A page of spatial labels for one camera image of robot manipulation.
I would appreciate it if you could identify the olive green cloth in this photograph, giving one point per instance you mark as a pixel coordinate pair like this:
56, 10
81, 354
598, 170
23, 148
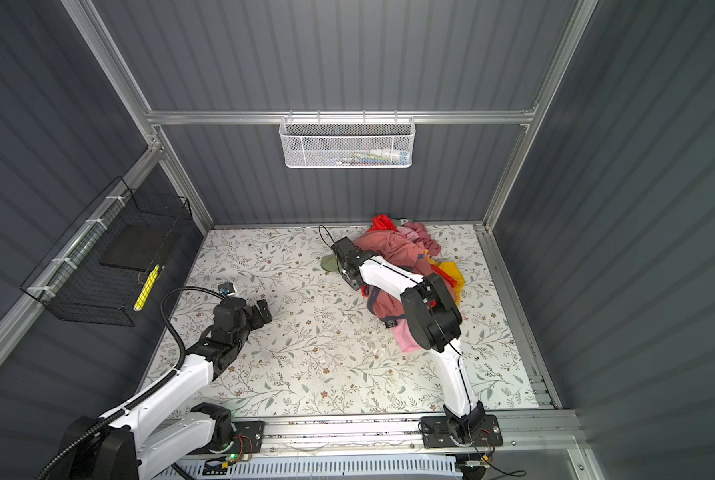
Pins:
330, 263

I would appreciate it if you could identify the items in white basket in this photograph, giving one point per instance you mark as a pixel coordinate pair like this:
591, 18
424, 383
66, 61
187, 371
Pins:
375, 158

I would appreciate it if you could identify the yellow cloth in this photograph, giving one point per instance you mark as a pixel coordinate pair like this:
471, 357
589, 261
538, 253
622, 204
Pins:
452, 276

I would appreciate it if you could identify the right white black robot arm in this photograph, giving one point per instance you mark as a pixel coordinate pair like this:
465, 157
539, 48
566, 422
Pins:
434, 322

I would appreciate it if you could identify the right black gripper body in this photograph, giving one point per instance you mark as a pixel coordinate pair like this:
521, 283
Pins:
356, 286

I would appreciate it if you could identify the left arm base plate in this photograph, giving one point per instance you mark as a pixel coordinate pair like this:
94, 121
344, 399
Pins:
246, 439

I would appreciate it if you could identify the light pink cloth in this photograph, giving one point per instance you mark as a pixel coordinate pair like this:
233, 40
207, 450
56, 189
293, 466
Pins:
404, 338

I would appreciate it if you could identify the maroon pink cloth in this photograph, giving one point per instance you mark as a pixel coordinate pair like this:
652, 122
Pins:
418, 234

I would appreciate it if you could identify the red cloth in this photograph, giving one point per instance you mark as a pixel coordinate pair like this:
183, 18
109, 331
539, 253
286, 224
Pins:
383, 222

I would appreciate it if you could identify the white vented cable duct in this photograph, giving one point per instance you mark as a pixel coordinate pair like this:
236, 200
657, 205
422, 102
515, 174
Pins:
410, 466

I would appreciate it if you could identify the black wire basket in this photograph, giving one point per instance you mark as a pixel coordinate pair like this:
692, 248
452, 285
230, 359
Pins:
98, 274

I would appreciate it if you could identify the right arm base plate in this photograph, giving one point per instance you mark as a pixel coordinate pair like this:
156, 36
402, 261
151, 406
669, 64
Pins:
439, 432

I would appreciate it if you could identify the floral table mat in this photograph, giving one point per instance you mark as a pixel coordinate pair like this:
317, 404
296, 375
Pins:
324, 353

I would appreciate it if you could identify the yellow marker pen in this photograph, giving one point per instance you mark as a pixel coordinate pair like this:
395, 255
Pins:
147, 288

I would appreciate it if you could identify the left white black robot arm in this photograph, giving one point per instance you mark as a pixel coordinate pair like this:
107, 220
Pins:
130, 442

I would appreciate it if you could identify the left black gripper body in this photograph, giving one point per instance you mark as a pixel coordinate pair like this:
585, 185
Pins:
253, 321

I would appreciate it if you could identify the dusty rose shirt grey trim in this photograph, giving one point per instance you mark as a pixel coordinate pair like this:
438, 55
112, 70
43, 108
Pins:
403, 253

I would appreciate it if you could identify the white wire mesh basket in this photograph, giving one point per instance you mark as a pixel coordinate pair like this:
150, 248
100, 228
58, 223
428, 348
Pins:
311, 145

